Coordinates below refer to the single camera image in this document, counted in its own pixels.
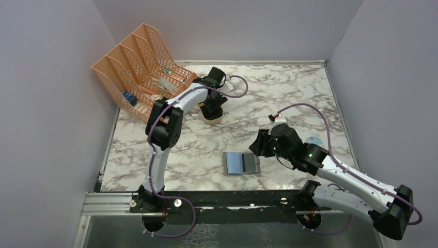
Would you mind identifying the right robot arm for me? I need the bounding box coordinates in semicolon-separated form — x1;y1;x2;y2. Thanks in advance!
249;123;413;240

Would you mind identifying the beige oval tray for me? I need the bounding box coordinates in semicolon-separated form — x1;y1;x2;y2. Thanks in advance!
198;103;224;125

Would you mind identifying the grey leather card holder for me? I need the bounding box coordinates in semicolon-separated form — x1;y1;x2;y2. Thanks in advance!
223;152;261;176

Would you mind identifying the white tube in organizer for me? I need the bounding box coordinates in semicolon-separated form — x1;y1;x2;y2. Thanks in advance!
152;77;178;93

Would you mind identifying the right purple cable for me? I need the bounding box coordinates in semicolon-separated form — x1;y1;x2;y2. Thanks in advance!
273;103;424;236

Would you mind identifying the blue item in organizer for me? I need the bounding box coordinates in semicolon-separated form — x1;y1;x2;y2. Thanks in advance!
123;92;138;106

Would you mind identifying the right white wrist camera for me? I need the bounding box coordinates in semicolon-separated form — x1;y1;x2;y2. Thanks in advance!
268;112;287;133

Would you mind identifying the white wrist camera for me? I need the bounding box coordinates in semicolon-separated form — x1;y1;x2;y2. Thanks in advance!
268;112;287;133
220;81;235;94

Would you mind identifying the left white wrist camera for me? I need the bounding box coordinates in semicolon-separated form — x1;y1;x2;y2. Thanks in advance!
220;81;235;94

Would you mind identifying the purple cable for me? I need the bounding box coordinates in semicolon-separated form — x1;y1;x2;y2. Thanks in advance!
141;74;249;239
273;103;424;236

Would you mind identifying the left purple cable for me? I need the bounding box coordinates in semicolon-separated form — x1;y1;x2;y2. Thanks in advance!
141;74;249;239

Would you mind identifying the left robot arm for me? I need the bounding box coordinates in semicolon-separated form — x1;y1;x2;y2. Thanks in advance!
137;67;227;212

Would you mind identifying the orange plastic file organizer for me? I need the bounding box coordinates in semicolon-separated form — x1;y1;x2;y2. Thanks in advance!
92;24;198;122

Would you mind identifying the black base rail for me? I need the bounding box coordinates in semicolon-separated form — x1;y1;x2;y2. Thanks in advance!
129;189;322;238

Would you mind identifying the green capped marker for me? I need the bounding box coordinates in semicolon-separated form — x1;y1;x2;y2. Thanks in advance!
163;68;173;75

